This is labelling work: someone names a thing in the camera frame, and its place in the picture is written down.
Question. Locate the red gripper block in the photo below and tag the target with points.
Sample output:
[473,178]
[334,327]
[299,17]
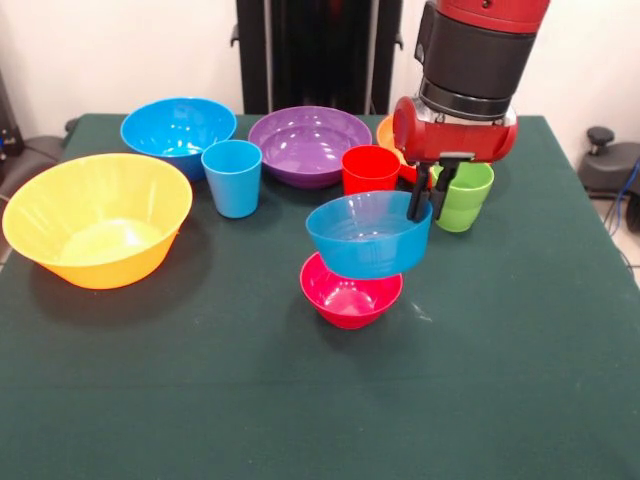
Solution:
[450,140]

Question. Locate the green cup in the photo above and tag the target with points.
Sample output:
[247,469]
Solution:
[465,205]

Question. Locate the small blue bowl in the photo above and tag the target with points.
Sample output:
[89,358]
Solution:
[365,250]

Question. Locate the pink bowl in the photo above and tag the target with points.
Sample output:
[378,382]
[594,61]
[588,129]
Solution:
[350,310]

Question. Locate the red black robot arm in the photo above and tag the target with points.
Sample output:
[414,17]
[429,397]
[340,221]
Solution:
[475,50]

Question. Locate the red cup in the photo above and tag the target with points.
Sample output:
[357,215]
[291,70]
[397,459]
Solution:
[370,172]

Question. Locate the orange bowl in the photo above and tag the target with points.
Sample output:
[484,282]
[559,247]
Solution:
[387,135]

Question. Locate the purple bowl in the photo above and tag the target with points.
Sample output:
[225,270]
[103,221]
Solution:
[300,150]

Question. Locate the blue cup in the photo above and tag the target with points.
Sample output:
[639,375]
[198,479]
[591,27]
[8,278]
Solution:
[232,190]

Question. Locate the dark green tablecloth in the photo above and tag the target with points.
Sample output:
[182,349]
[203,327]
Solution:
[300,390]

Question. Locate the large blue bowl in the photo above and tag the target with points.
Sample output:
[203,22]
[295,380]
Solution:
[170,125]

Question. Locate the large yellow bowl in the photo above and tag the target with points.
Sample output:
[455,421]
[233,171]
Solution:
[100,250]

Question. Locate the black equipment rack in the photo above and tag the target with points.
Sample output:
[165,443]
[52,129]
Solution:
[7,130]

